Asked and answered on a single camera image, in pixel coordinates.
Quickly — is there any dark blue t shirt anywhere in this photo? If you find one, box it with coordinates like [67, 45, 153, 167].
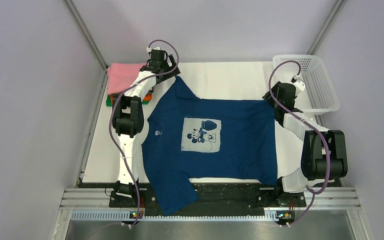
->
[142, 77, 278, 216]

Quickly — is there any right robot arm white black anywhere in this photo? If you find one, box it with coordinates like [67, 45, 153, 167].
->
[263, 80, 348, 206]

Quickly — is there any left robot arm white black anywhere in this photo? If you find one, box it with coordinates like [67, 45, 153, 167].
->
[110, 46, 180, 207]

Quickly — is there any orange folded t shirt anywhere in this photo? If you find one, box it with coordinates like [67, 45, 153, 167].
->
[110, 93, 153, 106]

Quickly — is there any white plastic basket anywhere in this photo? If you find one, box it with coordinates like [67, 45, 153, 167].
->
[272, 54, 340, 115]

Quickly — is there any pink folded t shirt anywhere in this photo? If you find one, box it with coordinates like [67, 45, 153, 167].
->
[107, 63, 145, 95]

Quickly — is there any green folded t shirt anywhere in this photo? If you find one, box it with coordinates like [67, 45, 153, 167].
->
[105, 95, 151, 108]

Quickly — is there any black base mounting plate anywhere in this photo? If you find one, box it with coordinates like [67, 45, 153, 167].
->
[108, 183, 307, 217]

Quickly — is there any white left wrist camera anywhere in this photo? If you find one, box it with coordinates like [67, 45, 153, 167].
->
[146, 46, 161, 54]

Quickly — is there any aluminium frame rail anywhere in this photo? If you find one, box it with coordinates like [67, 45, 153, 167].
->
[59, 187, 361, 211]

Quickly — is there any white slotted cable duct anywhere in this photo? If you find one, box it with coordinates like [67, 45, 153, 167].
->
[70, 209, 279, 222]

